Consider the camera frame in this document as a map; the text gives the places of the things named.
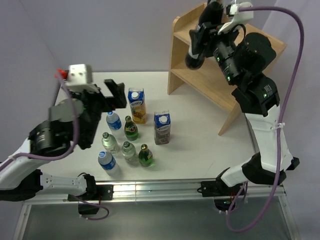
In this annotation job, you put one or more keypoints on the aluminium mounting rail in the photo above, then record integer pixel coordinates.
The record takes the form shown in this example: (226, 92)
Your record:
(147, 191)

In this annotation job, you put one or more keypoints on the far blue-cap water bottle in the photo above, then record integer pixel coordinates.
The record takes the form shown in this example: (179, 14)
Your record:
(115, 125)

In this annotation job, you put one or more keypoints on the near blue-cap water bottle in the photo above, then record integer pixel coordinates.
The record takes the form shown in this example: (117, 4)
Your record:
(108, 162)

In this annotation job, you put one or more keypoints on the purple juice carton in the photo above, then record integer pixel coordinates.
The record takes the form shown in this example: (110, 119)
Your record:
(162, 127)

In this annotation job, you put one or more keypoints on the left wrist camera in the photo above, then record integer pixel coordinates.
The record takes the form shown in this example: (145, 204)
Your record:
(79, 78)

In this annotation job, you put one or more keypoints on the blue-cap water bottle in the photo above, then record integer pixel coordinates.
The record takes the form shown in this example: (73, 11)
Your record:
(115, 125)
(108, 162)

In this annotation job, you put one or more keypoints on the orange juice carton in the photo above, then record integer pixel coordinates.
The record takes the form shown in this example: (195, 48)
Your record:
(136, 98)

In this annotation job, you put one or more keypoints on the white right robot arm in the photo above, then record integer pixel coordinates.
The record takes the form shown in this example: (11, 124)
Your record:
(242, 66)

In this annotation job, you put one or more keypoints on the green glass bottle near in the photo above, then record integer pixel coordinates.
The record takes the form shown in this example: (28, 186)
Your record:
(145, 156)

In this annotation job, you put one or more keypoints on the wooden shelf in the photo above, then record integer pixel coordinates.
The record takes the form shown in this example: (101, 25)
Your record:
(208, 79)

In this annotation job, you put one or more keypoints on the clear glass bottle right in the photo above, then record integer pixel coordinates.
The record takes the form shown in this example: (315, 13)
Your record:
(129, 152)

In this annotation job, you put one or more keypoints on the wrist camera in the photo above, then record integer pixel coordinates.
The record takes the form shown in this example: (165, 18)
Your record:
(79, 78)
(240, 13)

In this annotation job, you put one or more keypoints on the clear glass bottle left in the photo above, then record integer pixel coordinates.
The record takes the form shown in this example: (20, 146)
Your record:
(110, 143)

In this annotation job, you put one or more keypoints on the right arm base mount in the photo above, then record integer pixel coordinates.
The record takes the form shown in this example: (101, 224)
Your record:
(217, 188)

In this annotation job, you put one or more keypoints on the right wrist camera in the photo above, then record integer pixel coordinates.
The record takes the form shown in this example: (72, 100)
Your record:
(240, 13)

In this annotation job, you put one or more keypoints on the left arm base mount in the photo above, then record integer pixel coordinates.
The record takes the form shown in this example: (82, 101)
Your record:
(90, 202)

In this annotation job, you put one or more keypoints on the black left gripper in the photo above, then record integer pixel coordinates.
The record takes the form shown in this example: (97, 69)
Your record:
(117, 91)

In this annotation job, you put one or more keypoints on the green glass bottle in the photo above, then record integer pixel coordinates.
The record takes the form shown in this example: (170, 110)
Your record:
(145, 156)
(130, 129)

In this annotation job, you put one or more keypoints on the green glass bottle far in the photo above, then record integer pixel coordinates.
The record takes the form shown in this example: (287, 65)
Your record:
(130, 129)

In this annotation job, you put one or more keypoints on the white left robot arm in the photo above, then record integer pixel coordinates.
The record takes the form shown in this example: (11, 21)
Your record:
(72, 122)

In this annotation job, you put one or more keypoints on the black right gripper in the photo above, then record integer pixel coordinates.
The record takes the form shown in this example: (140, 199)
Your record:
(208, 33)

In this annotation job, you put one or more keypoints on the clear glass bottle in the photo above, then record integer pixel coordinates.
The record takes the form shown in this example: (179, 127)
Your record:
(129, 152)
(110, 143)

